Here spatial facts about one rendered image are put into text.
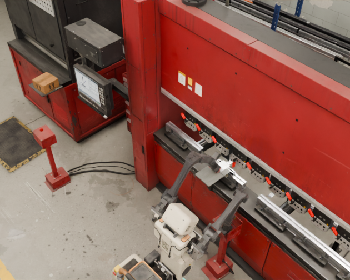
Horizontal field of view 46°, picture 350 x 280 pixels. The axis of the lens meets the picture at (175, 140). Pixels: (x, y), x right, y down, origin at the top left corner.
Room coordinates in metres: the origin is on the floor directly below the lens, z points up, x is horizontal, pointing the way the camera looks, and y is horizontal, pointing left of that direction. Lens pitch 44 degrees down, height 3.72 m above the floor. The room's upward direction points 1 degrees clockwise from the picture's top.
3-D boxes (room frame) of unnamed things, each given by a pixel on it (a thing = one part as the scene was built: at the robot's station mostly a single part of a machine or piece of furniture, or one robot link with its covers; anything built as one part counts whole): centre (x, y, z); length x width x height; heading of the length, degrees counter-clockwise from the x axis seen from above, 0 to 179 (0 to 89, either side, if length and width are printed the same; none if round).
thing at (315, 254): (1.71, -1.07, 0.89); 0.30 x 0.05 x 0.03; 41
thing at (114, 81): (3.30, 0.61, 1.17); 0.40 x 0.24 x 0.07; 41
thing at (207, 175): (2.40, -0.34, 1.00); 0.26 x 0.18 x 0.01; 131
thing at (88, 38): (3.14, 0.72, 1.53); 0.51 x 0.25 x 0.85; 46
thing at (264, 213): (2.01, -0.80, 0.89); 0.30 x 0.05 x 0.03; 41
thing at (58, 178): (3.10, 1.37, 0.41); 0.25 x 0.20 x 0.83; 131
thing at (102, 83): (3.04, 0.74, 1.42); 0.45 x 0.12 x 0.36; 46
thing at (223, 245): (2.03, -0.46, 0.39); 0.05 x 0.05 x 0.54; 37
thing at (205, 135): (2.67, -0.30, 1.26); 0.15 x 0.09 x 0.17; 41
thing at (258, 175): (2.22, -0.69, 1.26); 0.15 x 0.09 x 0.17; 41
